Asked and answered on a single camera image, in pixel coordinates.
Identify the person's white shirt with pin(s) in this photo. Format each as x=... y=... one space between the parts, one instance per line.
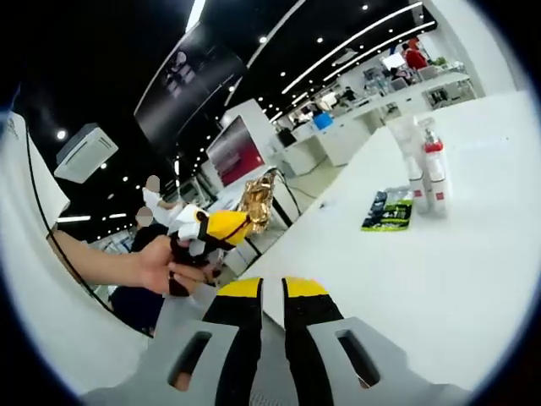
x=38 y=296

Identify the person's left hand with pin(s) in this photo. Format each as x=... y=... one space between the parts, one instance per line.
x=162 y=270

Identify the person's dark trousers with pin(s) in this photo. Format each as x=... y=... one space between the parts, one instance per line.
x=135 y=308

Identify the green printed packet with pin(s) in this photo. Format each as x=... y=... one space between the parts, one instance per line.
x=389 y=211

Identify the white skincare tube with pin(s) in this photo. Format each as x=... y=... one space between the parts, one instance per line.
x=403 y=139

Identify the white ceiling air conditioner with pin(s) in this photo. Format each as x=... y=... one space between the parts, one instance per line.
x=86 y=154

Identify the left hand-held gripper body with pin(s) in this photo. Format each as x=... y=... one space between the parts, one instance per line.
x=186 y=224

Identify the gold foil packet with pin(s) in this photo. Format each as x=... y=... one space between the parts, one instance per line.
x=258 y=203

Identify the long white office counter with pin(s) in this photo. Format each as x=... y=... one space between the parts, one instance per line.
x=338 y=144

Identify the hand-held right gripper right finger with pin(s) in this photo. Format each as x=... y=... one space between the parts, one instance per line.
x=308 y=338

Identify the white monitor with red screen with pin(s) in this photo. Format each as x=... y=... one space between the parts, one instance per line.
x=236 y=152

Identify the black hanging banner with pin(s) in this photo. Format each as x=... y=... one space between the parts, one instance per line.
x=190 y=84

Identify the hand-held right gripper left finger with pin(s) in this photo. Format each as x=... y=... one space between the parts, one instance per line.
x=236 y=338

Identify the blue storage bin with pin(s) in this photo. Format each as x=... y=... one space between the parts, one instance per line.
x=323 y=121

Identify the white skincare bottle red collar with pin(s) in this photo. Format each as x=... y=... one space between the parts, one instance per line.
x=435 y=165

